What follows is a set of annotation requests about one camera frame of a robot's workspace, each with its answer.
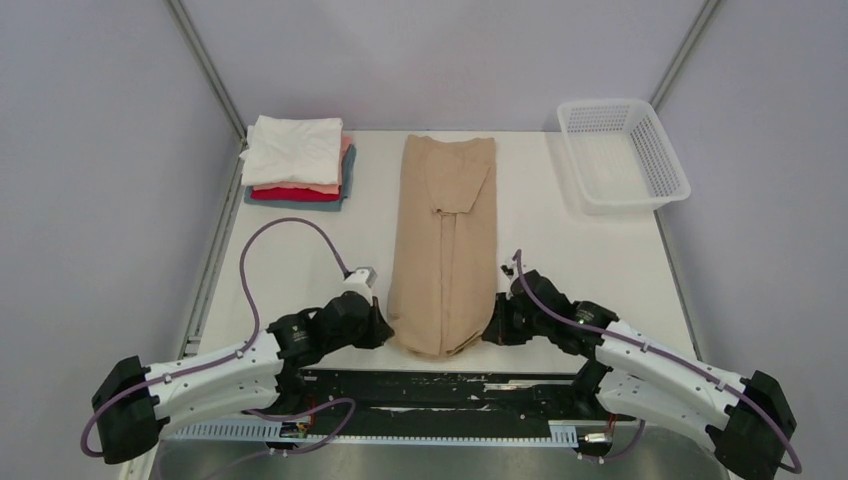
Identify aluminium frame rail front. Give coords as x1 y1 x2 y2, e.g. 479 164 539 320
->
139 372 745 429

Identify corner aluminium post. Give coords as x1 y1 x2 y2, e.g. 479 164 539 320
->
649 0 724 111
164 0 247 146

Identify pink folded t shirt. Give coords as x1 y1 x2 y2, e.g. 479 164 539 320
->
254 135 353 194

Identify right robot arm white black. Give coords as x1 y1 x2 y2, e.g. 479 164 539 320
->
483 266 800 479

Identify left side aluminium rail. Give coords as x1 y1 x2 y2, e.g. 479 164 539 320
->
176 140 247 360

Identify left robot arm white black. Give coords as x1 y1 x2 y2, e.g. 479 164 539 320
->
91 291 394 465

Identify white plastic basket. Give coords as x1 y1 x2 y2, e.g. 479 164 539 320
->
556 98 691 215

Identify white folded t shirt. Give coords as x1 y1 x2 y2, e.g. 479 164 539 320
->
240 115 343 186

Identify red folded t shirt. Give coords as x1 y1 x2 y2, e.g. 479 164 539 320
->
249 187 342 203

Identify left corner aluminium post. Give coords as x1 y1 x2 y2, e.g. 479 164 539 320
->
164 0 247 146

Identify right corner aluminium post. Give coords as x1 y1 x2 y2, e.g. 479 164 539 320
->
649 0 724 111

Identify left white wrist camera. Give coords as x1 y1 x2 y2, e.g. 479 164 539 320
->
341 267 377 305

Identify blue grey folded t shirt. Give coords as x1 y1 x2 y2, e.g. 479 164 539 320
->
243 145 357 212

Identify white slotted cable duct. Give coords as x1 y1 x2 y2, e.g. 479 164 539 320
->
162 418 579 449

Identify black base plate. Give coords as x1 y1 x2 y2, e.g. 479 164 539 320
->
263 369 611 439

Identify beige t shirt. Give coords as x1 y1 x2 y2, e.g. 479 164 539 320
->
387 135 498 358

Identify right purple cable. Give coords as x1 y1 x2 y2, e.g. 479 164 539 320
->
513 249 803 476

